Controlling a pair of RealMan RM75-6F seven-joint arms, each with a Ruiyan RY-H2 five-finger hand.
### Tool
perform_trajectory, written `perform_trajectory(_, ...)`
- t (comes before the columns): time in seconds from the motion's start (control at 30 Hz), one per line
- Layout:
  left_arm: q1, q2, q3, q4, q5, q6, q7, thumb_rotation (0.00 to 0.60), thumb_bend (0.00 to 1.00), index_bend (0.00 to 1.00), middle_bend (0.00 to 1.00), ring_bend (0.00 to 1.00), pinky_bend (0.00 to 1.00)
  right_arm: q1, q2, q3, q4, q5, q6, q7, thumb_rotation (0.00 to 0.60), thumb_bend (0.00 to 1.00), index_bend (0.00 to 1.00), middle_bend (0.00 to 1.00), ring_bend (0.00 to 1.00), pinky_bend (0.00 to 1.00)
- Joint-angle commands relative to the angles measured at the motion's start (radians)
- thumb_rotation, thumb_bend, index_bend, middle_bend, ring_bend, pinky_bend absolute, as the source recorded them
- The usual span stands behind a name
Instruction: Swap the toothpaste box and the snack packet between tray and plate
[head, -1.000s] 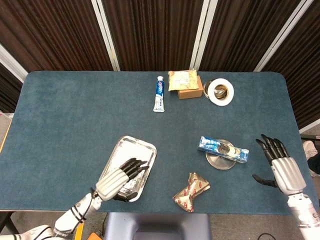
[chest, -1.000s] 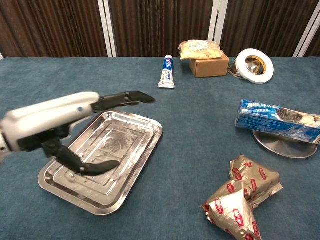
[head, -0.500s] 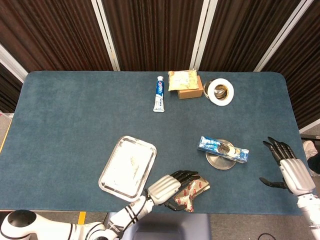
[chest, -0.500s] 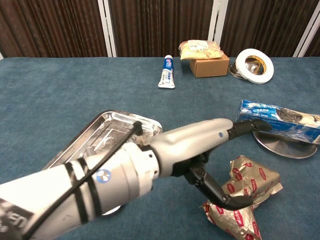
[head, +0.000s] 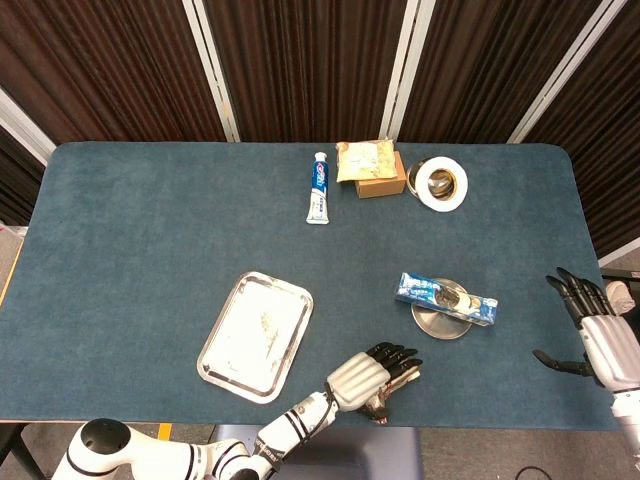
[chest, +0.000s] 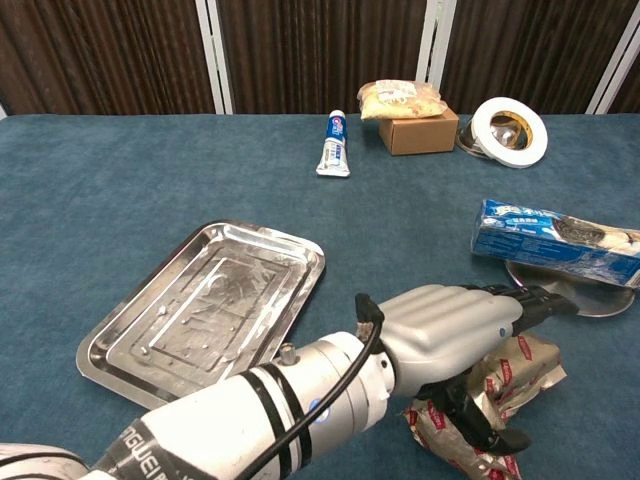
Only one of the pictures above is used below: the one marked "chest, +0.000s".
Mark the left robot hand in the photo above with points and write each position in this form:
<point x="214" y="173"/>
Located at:
<point x="440" y="330"/>

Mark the gold red snack bag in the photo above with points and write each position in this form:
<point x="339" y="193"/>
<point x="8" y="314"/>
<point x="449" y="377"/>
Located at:
<point x="530" y="360"/>

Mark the blue cookie package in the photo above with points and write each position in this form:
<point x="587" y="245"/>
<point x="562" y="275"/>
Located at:
<point x="540" y="245"/>

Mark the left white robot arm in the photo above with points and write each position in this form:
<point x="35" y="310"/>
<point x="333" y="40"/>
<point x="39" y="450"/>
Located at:
<point x="225" y="430"/>

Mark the round steel plate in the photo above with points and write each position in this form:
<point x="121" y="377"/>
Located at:
<point x="600" y="300"/>

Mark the small steel bowl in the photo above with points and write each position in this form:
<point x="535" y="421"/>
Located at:
<point x="467" y="142"/>

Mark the small cardboard box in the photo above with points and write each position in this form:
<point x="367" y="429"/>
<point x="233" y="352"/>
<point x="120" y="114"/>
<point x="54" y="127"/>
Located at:
<point x="417" y="135"/>

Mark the white tape roll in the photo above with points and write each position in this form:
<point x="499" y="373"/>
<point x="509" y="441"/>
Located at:
<point x="480" y="127"/>

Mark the white blue toothpaste tube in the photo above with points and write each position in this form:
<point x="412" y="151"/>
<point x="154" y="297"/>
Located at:
<point x="334" y="145"/>

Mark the yellow snack bag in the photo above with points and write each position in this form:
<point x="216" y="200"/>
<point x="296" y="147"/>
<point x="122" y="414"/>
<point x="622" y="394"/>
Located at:
<point x="400" y="100"/>

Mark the rectangular steel tray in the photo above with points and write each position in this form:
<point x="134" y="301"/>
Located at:
<point x="200" y="300"/>

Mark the brown pleated curtain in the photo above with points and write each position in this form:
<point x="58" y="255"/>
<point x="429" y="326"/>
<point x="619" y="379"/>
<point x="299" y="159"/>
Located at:
<point x="320" y="50"/>
<point x="530" y="45"/>
<point x="100" y="50"/>

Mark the blue table cloth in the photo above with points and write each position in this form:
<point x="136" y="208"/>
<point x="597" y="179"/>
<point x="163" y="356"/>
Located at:
<point x="100" y="200"/>

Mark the white screen frame post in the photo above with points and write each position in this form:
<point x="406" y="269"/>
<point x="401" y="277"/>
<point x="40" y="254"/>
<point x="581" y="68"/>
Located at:
<point x="615" y="70"/>
<point x="215" y="55"/>
<point x="440" y="35"/>

